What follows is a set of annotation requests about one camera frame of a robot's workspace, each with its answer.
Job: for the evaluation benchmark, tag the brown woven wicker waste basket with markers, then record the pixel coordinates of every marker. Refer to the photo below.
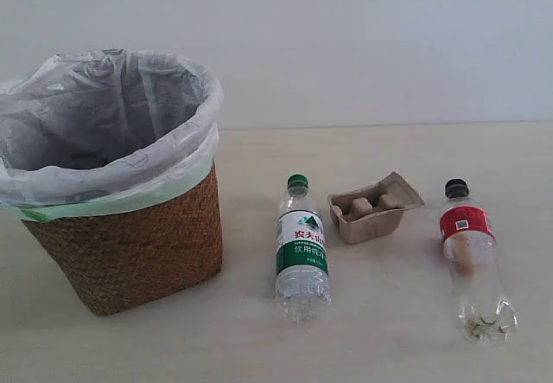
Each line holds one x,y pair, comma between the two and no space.
118,262

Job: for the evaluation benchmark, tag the red label soda bottle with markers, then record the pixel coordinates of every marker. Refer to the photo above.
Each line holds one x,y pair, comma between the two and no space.
483,311

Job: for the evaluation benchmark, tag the translucent white bin liner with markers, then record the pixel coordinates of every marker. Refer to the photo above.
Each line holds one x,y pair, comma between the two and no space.
106,132

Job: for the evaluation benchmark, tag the green label water bottle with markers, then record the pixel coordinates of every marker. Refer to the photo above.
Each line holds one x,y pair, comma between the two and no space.
302,284

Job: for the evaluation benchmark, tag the brown pulp cardboard tray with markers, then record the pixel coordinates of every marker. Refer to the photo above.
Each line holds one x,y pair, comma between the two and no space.
372,212

